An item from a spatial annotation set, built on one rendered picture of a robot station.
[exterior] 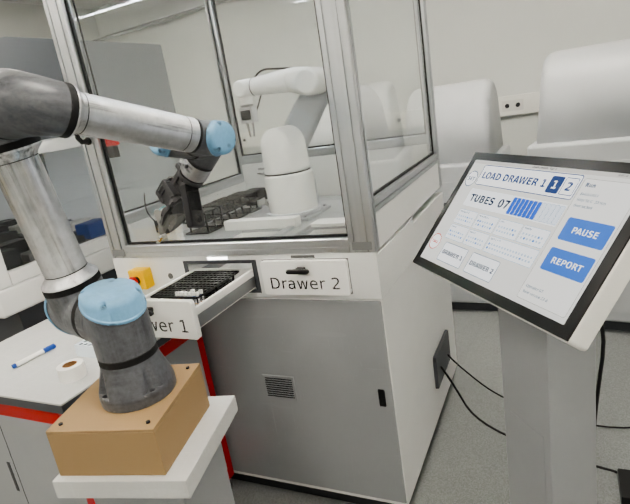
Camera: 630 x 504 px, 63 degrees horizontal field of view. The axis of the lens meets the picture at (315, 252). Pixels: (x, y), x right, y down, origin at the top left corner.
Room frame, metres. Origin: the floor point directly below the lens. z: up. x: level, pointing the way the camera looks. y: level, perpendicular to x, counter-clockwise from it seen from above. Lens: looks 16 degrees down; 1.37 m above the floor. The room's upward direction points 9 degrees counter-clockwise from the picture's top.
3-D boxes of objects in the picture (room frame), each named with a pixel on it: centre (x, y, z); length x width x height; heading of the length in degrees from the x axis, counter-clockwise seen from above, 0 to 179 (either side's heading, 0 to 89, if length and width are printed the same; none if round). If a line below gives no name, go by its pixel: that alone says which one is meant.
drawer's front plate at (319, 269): (1.50, 0.04, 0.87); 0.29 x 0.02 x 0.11; 63
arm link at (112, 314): (0.96, 0.41, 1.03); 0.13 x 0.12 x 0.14; 48
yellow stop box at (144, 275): (1.78, 0.63, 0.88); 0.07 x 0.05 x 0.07; 63
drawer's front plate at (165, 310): (1.36, 0.47, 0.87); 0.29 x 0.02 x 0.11; 63
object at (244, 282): (1.54, 0.37, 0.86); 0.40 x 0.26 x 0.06; 153
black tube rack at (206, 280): (1.54, 0.38, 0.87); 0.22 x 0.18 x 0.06; 153
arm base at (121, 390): (0.96, 0.40, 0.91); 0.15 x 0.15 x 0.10
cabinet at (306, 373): (2.05, 0.07, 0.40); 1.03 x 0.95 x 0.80; 63
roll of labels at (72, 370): (1.30, 0.71, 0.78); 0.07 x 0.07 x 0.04
